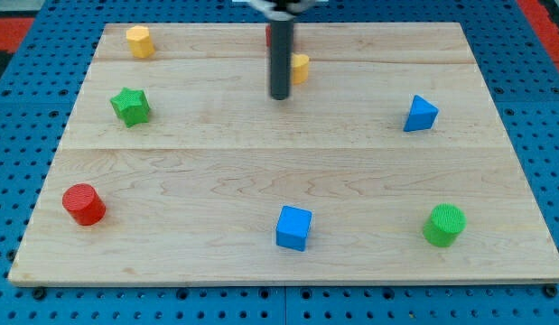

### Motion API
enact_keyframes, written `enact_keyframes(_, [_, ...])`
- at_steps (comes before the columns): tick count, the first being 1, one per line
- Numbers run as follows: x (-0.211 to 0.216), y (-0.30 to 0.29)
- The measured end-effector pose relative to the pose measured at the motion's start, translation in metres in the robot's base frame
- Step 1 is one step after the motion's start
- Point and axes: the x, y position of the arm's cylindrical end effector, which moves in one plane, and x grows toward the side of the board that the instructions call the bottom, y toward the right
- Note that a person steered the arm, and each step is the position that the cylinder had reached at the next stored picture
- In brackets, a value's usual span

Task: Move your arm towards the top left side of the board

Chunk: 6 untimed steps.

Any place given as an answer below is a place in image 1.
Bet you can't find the wooden board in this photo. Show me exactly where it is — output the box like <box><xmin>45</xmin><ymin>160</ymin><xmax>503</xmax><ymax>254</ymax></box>
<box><xmin>8</xmin><ymin>23</ymin><xmax>559</xmax><ymax>287</ymax></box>

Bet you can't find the blue cube block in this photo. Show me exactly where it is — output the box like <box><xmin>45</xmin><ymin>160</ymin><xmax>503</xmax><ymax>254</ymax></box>
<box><xmin>275</xmin><ymin>206</ymin><xmax>312</xmax><ymax>252</ymax></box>

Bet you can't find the yellow block behind rod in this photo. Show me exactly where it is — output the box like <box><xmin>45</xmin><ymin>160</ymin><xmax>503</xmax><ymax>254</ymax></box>
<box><xmin>292</xmin><ymin>53</ymin><xmax>310</xmax><ymax>85</ymax></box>

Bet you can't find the red block behind rod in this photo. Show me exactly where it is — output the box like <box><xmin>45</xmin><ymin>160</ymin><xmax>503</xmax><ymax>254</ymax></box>
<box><xmin>266</xmin><ymin>24</ymin><xmax>271</xmax><ymax>48</ymax></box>

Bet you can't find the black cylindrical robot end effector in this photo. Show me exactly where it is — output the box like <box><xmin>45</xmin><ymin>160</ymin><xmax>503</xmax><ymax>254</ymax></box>
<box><xmin>269</xmin><ymin>11</ymin><xmax>294</xmax><ymax>100</ymax></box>

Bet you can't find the blue triangle block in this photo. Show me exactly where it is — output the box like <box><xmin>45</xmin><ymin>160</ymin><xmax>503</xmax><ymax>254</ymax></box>
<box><xmin>403</xmin><ymin>95</ymin><xmax>439</xmax><ymax>132</ymax></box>

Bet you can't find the green star block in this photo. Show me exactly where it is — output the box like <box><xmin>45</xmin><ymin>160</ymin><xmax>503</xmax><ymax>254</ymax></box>
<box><xmin>110</xmin><ymin>88</ymin><xmax>151</xmax><ymax>128</ymax></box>

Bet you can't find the green cylinder block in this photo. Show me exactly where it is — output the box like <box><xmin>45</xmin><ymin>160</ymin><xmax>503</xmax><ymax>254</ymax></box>
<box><xmin>423</xmin><ymin>203</ymin><xmax>467</xmax><ymax>247</ymax></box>

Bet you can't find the yellow hexagon block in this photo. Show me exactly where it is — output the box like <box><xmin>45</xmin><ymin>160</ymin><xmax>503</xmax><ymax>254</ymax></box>
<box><xmin>126</xmin><ymin>25</ymin><xmax>155</xmax><ymax>59</ymax></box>

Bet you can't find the red cylinder block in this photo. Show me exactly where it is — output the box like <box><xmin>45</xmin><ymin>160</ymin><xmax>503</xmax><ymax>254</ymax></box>
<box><xmin>62</xmin><ymin>183</ymin><xmax>107</xmax><ymax>226</ymax></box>

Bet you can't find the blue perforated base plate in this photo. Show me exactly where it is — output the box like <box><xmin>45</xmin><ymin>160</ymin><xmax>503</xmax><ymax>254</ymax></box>
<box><xmin>0</xmin><ymin>0</ymin><xmax>559</xmax><ymax>324</ymax></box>

